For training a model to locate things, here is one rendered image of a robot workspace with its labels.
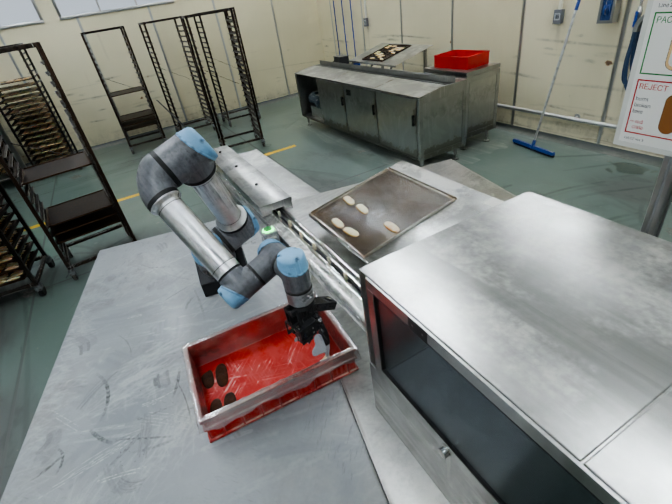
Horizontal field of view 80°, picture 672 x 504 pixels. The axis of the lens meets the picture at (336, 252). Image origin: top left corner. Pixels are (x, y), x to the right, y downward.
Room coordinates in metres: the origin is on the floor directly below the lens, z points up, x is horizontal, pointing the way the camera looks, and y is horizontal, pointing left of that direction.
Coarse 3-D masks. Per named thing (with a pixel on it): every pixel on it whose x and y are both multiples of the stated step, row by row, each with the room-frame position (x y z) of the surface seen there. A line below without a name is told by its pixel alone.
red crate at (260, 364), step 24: (288, 336) 1.02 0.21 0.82; (216, 360) 0.96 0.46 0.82; (240, 360) 0.94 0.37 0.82; (264, 360) 0.93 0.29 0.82; (288, 360) 0.91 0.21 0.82; (312, 360) 0.89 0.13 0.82; (216, 384) 0.86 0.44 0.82; (240, 384) 0.84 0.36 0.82; (264, 384) 0.83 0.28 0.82; (312, 384) 0.78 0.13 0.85; (264, 408) 0.72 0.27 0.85; (216, 432) 0.67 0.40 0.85
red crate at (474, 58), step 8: (440, 56) 4.89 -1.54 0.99; (448, 56) 4.78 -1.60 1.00; (456, 56) 4.69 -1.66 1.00; (464, 56) 5.02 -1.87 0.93; (472, 56) 4.58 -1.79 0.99; (480, 56) 4.64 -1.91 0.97; (488, 56) 4.71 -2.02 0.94; (440, 64) 4.90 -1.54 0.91; (448, 64) 4.79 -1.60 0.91; (456, 64) 4.68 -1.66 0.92; (464, 64) 4.59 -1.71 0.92; (472, 64) 4.59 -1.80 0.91; (480, 64) 4.65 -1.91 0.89
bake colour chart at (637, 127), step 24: (648, 0) 1.16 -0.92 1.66; (648, 24) 1.14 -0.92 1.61; (648, 48) 1.13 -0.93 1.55; (648, 72) 1.11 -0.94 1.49; (624, 96) 1.16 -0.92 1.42; (648, 96) 1.10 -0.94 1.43; (624, 120) 1.14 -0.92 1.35; (648, 120) 1.08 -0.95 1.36; (624, 144) 1.13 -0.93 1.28; (648, 144) 1.07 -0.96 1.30
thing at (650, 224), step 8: (664, 160) 1.03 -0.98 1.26; (664, 168) 1.02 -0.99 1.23; (664, 176) 1.01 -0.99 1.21; (656, 184) 1.03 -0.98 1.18; (664, 184) 1.01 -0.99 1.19; (656, 192) 1.02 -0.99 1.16; (664, 192) 1.00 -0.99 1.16; (656, 200) 1.01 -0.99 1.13; (664, 200) 1.00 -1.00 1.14; (648, 208) 1.03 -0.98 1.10; (656, 208) 1.01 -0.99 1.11; (664, 208) 1.00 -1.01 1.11; (648, 216) 1.02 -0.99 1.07; (656, 216) 1.00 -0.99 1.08; (664, 216) 1.00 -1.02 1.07; (648, 224) 1.01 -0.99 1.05; (656, 224) 0.99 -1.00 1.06; (648, 232) 1.01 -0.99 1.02; (656, 232) 1.00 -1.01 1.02
